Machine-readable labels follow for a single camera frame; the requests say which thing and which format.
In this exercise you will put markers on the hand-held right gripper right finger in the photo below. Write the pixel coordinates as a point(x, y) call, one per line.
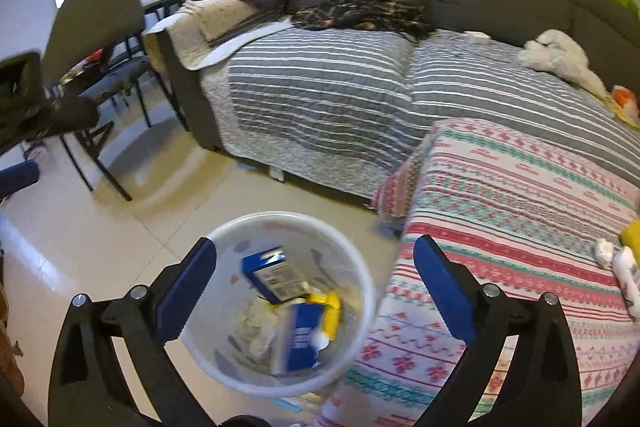
point(445, 292)

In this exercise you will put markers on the dark side table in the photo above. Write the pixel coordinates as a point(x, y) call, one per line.
point(160, 4)

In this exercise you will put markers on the green plush toy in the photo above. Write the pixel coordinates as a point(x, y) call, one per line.
point(630, 4)

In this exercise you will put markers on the beige dotted pillow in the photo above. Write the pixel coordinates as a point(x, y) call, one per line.
point(220, 17)

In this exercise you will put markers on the yellow sponge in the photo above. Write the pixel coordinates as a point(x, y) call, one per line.
point(631, 233)

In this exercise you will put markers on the white charger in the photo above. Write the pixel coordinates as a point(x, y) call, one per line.
point(476, 37)

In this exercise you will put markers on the patterned tablecloth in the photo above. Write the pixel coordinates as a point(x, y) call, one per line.
point(500, 207)

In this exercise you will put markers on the grey striped sofa cover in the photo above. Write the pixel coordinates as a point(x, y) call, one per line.
point(325, 87)

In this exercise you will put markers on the olive padded chair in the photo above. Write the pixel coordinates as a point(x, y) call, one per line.
point(95, 12)

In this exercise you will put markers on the beige quilted throw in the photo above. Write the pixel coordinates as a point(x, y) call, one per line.
point(195, 49)

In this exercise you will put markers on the yellow snack wrapper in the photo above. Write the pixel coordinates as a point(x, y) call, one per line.
point(331, 307)

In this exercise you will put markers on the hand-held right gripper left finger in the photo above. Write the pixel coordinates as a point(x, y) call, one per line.
point(185, 292)

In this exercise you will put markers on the dark plaid shirt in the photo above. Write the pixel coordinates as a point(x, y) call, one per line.
point(360, 12)

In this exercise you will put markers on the crumpled white paper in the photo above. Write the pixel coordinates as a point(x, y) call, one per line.
point(605, 253)
point(255, 324)

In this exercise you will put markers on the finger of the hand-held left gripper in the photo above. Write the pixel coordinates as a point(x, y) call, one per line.
point(17, 176)
point(70, 116)

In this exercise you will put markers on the white plush dog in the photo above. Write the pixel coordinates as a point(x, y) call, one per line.
point(555, 54)

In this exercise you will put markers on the white plastic trash bin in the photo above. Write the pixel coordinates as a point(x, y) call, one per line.
point(225, 232)

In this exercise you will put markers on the blue box with white label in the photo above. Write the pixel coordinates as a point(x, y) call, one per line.
point(267, 272)

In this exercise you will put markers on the large white plastic bottle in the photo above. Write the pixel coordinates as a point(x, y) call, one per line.
point(627, 279)

